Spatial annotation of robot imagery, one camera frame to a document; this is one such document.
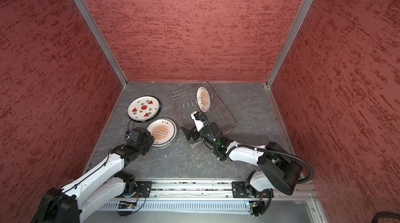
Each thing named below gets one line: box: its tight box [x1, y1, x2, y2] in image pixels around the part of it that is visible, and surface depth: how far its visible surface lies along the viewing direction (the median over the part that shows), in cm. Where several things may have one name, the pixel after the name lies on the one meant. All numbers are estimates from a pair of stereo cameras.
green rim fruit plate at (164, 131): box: [146, 117, 178, 148], surface depth 94 cm
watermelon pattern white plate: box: [127, 95, 162, 123], surface depth 103 cm
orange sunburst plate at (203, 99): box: [196, 85, 211, 114], surface depth 102 cm
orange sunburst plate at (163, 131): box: [146, 117, 178, 148], surface depth 94 cm
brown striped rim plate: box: [127, 95, 162, 123], surface depth 103 cm
